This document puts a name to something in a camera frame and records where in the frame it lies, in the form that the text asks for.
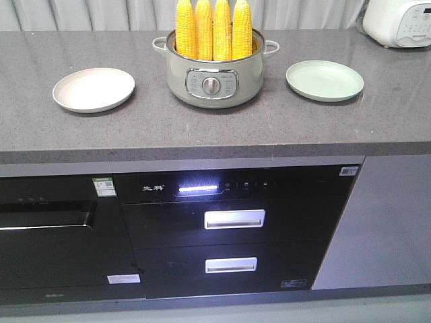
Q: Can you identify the cream round plate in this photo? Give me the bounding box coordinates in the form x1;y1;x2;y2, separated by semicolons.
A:
52;67;135;114

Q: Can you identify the black built-in dishwasher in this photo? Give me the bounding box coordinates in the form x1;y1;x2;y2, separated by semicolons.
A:
1;174;144;306

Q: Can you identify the light green round plate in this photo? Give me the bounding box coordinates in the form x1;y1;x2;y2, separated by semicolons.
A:
286;60;364;102

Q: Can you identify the white cabinet door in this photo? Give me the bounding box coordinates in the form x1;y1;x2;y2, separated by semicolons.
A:
313;155;430;289

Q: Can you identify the grey curtain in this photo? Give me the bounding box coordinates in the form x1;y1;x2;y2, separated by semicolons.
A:
1;0;363;31

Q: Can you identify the yellow corn cob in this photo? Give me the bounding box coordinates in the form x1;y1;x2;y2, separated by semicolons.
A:
232;0;253;60
176;0;197;59
195;0;213;61
213;0;232;61

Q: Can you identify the green electric cooking pot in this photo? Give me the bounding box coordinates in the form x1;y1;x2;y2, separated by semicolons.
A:
152;30;279;109

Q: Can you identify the black drawer sterilizer cabinet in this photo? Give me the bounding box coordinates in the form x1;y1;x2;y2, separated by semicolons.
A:
114;164;360;299

